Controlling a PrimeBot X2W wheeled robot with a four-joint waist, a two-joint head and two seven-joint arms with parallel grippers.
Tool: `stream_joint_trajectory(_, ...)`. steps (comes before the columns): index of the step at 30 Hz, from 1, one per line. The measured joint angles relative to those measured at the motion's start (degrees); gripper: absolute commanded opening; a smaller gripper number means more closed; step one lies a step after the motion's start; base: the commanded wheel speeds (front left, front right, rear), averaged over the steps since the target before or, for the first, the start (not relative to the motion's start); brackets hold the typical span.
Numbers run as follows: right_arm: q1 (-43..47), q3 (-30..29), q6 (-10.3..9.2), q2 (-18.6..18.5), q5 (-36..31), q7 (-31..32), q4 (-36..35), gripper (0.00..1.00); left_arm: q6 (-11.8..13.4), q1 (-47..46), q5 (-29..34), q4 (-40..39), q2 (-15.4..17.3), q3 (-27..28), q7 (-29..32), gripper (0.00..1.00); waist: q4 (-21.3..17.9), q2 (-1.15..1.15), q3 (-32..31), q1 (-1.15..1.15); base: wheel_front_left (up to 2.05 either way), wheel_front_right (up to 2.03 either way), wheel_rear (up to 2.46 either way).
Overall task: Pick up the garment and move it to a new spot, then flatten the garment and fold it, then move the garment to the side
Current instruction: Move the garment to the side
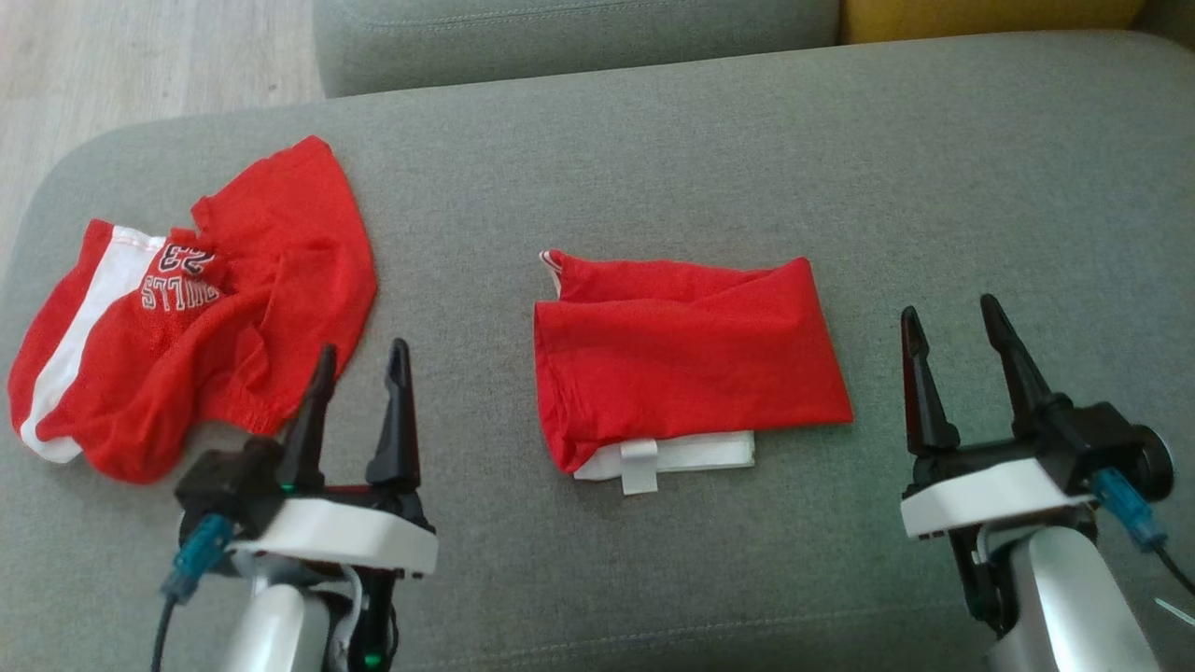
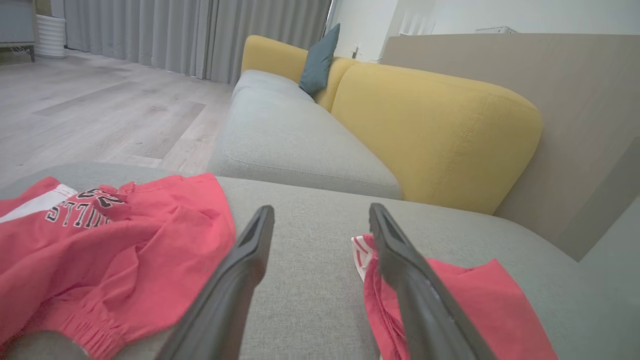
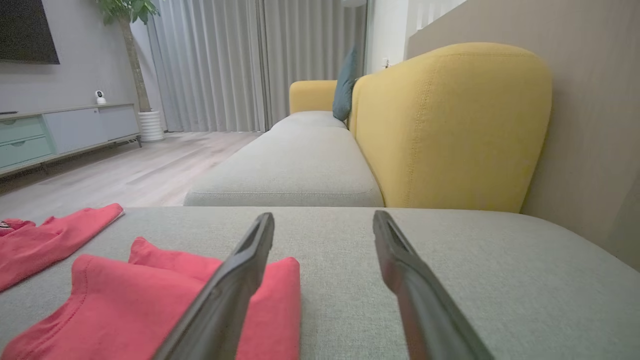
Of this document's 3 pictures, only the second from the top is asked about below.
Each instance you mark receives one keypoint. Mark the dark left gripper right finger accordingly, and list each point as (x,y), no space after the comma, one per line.
(420,305)

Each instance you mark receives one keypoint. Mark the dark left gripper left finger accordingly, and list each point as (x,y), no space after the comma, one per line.
(225,290)

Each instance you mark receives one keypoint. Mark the red basketball jersey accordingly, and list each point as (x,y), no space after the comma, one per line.
(490,310)

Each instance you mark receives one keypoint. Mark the red basketball shorts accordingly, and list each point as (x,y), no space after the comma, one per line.
(150,260)

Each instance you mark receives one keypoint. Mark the grey sofa seat cushion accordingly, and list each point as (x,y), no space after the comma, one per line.
(265,82)
(290,145)

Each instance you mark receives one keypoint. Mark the yellow sofa back cushion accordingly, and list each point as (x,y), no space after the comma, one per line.
(430,135)
(270,57)

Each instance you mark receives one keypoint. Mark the teal throw pillow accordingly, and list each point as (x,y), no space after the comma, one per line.
(320,65)

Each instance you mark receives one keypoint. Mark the grey pleated curtain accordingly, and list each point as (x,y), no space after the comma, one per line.
(200,35)

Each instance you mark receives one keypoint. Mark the beige partition board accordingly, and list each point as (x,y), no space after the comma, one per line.
(575,100)

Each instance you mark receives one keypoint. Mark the white flat device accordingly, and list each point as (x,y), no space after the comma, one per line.
(495,30)

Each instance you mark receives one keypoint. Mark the white ribbed appliance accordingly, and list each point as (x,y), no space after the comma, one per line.
(50,37)

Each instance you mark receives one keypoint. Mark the grey cabinet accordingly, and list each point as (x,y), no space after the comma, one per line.
(15,22)

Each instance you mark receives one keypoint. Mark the wall socket with plug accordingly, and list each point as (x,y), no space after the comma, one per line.
(355,51)

